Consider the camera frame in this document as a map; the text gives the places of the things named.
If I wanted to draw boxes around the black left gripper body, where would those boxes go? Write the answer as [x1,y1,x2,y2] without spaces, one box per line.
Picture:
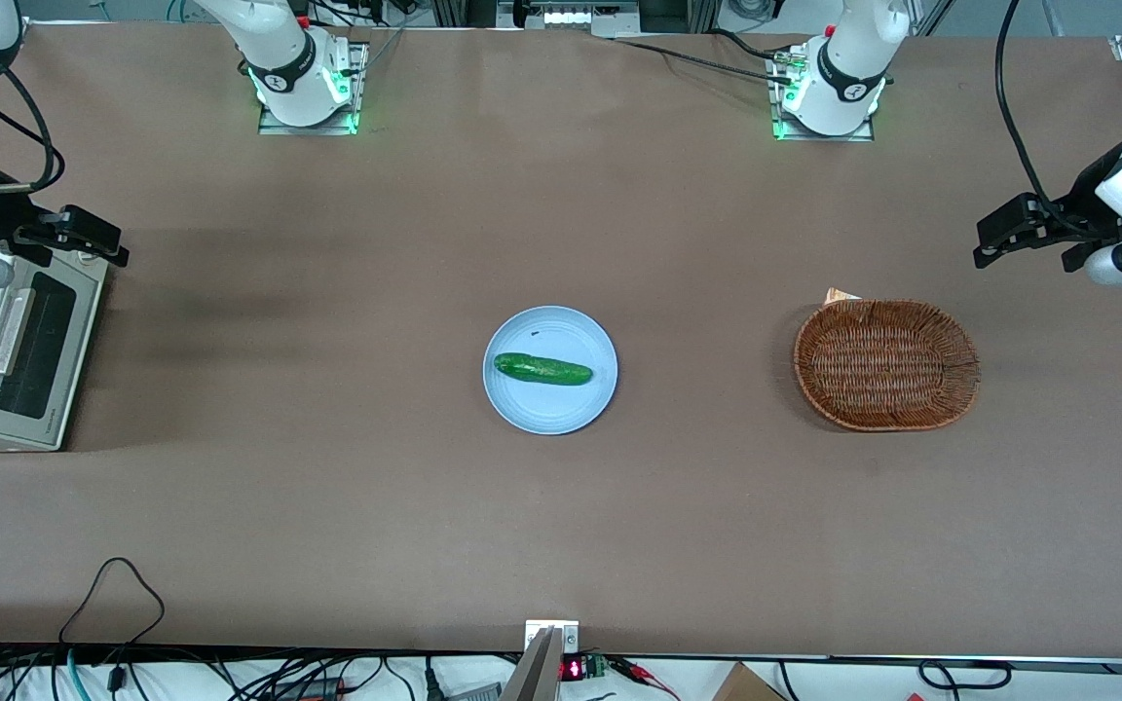
[1040,141,1122,246]

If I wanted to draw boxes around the black looped table cable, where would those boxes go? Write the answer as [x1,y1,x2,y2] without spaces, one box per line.
[57,556,167,701]

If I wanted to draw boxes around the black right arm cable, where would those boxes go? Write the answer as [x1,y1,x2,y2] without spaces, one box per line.
[0,66,66,196]

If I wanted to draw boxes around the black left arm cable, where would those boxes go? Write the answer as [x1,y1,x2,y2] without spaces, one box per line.
[993,0,1093,240]

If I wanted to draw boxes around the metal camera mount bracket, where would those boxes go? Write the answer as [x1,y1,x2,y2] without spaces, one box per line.
[501,619,581,701]

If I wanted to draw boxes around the brown oval wicker basket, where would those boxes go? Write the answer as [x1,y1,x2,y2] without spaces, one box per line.
[793,298,982,432]

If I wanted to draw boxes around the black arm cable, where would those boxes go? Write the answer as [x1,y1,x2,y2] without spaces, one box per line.
[993,0,1093,240]
[0,66,66,196]

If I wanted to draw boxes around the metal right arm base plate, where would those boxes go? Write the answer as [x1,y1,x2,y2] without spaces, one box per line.
[256,41,369,136]

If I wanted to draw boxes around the light blue round plate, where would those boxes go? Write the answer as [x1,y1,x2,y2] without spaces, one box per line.
[482,306,618,436]

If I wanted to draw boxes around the red clip lead wires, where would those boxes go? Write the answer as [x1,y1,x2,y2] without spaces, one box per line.
[608,656,681,700]

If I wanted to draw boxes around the white oven door handle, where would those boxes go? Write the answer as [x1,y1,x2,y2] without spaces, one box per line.
[0,286,35,378]

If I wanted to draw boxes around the green cucumber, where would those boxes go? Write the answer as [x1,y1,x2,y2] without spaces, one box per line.
[493,352,595,387]

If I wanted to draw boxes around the black cable across table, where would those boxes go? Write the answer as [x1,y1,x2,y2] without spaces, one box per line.
[608,29,798,87]

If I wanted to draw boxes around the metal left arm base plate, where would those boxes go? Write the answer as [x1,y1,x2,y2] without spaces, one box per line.
[766,44,877,143]

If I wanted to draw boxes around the brown cardboard box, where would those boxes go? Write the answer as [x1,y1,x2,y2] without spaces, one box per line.
[711,662,788,701]

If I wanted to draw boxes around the black coiled floor cable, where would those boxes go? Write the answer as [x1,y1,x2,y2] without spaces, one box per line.
[917,659,1013,691]

